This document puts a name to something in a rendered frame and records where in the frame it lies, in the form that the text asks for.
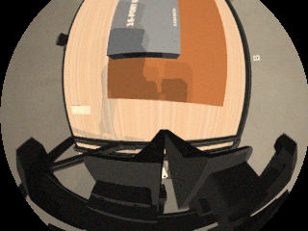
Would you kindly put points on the cream plastic wedge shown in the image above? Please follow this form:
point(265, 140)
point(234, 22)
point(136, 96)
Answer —
point(80, 109)

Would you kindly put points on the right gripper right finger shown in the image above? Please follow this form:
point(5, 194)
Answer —
point(189, 166)

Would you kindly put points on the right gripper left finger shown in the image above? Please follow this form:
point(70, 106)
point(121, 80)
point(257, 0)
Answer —
point(142, 170)

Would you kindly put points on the brown wooden stand with white legs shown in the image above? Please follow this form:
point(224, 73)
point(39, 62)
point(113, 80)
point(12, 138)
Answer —
point(198, 76)

